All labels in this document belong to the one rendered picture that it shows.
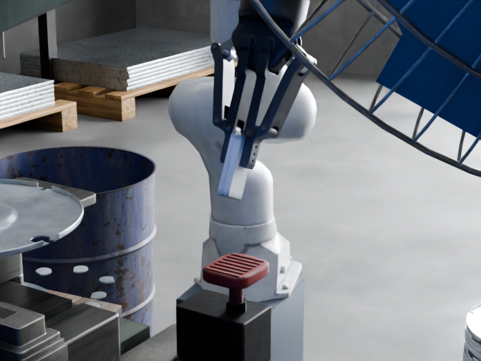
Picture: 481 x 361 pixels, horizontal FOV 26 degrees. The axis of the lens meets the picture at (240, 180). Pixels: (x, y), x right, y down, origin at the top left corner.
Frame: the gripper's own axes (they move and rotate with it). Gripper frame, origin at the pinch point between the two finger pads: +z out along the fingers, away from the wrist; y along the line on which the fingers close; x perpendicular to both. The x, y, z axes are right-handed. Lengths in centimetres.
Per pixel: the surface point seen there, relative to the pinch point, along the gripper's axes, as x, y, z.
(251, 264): -5.2, -1.7, 10.1
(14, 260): 1.1, 27.8, 16.5
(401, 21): 47, -39, -5
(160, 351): -6.2, 8.5, 22.7
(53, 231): 3.7, 20.4, 11.8
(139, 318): -109, 88, 31
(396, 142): -319, 128, -50
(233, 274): -1.9, -1.7, 11.6
